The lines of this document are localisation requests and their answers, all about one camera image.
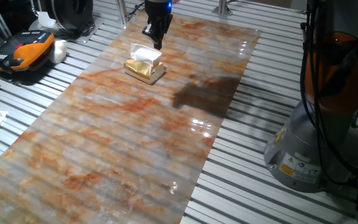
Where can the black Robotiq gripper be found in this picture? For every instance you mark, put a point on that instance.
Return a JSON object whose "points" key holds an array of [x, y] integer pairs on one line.
{"points": [[158, 14]]}

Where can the white paper napkin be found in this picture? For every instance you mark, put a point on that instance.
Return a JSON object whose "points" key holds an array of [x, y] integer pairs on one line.
{"points": [[145, 54]]}

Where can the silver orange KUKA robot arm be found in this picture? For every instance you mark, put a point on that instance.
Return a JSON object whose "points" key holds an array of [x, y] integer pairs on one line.
{"points": [[306, 146]]}

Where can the gold foil tissue pack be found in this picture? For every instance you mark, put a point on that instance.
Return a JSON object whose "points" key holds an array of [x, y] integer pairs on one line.
{"points": [[138, 71]]}

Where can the white rounded plastic object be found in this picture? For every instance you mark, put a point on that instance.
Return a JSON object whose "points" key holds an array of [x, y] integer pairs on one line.
{"points": [[59, 51]]}

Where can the white paper slip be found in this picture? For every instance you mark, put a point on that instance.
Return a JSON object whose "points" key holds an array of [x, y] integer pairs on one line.
{"points": [[47, 21]]}

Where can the orange marble pattern mat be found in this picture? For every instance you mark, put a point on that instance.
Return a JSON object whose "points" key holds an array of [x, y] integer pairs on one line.
{"points": [[104, 140]]}

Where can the thin metal rod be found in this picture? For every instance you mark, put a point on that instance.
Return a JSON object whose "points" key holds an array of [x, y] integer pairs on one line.
{"points": [[33, 9]]}

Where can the orange black teach pendant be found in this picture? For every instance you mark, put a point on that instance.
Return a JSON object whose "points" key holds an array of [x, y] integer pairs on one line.
{"points": [[26, 51]]}

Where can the slim metal post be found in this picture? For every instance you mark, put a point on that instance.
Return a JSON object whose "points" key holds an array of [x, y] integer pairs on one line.
{"points": [[122, 12]]}

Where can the metal post with foot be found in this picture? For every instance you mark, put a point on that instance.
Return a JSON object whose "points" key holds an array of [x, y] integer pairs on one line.
{"points": [[222, 7]]}

